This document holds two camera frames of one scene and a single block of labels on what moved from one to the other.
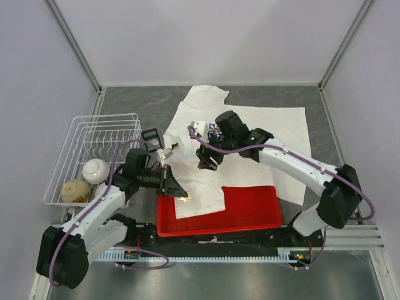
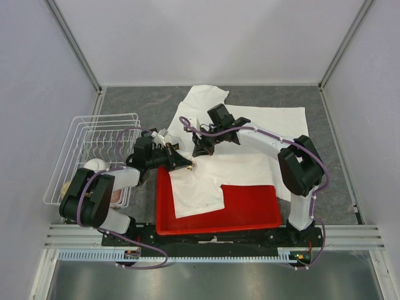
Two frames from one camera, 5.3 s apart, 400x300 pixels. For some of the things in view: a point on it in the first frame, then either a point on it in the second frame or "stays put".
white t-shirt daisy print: x=204 y=187 stays put
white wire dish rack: x=92 y=137 stays put
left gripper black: x=169 y=185 → x=174 y=160
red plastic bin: x=246 y=208 stays put
